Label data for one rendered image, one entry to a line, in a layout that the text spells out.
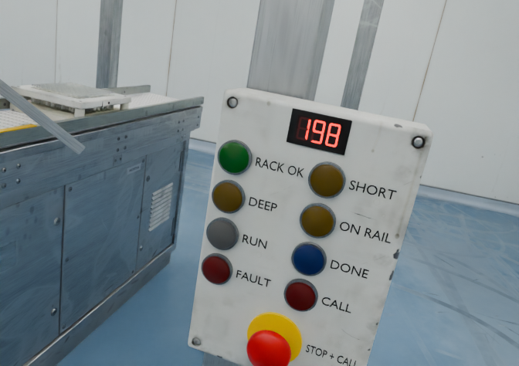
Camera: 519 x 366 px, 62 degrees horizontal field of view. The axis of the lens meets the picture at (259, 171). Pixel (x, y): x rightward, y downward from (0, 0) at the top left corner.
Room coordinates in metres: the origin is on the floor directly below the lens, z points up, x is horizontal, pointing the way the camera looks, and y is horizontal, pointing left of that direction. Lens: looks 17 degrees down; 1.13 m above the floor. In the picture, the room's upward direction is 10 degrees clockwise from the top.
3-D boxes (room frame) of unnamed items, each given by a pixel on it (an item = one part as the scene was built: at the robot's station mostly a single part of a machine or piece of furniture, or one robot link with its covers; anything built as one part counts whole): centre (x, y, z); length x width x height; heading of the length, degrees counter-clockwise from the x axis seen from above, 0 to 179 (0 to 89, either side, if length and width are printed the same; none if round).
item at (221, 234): (0.35, 0.02, 0.96); 0.03 x 0.01 x 0.03; 76
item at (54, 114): (1.30, 0.60, 0.83); 0.24 x 0.24 x 0.02; 76
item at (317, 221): (0.33, -0.05, 0.99); 0.03 x 0.01 x 0.03; 76
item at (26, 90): (1.30, 0.60, 0.88); 0.25 x 0.24 x 0.02; 76
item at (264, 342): (0.33, -0.04, 0.87); 0.04 x 0.04 x 0.04; 76
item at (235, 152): (0.35, 0.02, 1.03); 0.03 x 0.01 x 0.03; 76
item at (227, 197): (0.35, 0.02, 0.99); 0.03 x 0.01 x 0.03; 76
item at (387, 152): (0.37, -0.05, 0.96); 0.17 x 0.06 x 0.26; 76
